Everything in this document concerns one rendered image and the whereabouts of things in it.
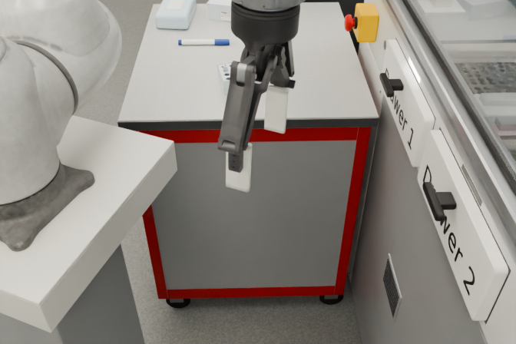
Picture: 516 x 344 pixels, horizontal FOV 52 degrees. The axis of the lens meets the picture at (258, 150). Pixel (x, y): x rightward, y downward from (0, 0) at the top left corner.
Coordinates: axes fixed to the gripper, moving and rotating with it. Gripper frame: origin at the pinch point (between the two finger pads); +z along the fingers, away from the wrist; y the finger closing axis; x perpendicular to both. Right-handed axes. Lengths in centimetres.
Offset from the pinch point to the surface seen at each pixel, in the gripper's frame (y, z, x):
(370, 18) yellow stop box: -68, 7, 3
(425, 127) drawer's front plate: -27.7, 8.0, 20.1
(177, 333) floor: -31, 100, -33
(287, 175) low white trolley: -46, 41, -8
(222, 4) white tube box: -82, 16, -41
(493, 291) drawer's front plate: 1.1, 11.5, 32.6
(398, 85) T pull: -39.5, 7.4, 13.7
